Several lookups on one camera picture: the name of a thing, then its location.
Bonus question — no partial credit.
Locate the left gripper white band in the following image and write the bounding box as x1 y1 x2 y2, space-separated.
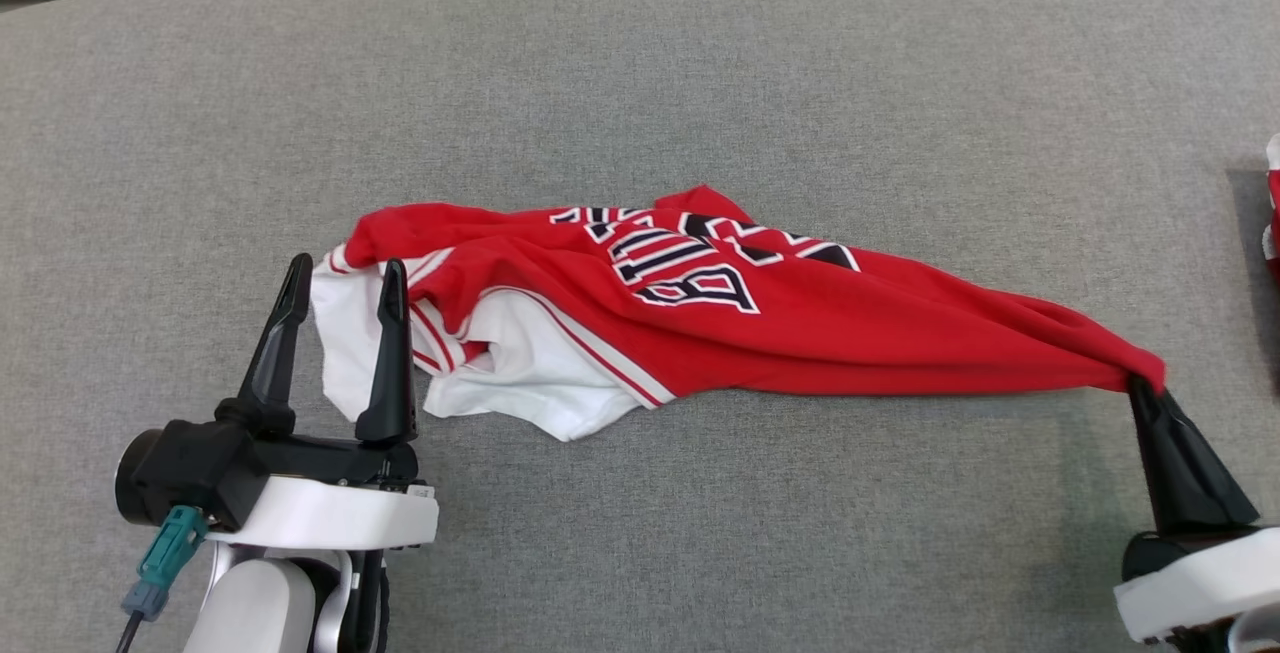
205 253 439 551

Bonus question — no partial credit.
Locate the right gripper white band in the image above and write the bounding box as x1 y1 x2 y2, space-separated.
1113 376 1280 646

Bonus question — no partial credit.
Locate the red shorts white trim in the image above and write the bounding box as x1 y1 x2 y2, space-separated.
1262 133 1280 279

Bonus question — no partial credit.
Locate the red jersey with lettering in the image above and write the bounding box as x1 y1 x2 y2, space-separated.
310 183 1168 442

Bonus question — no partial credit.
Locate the teal left cable connector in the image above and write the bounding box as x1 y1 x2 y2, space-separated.
122 505 209 622

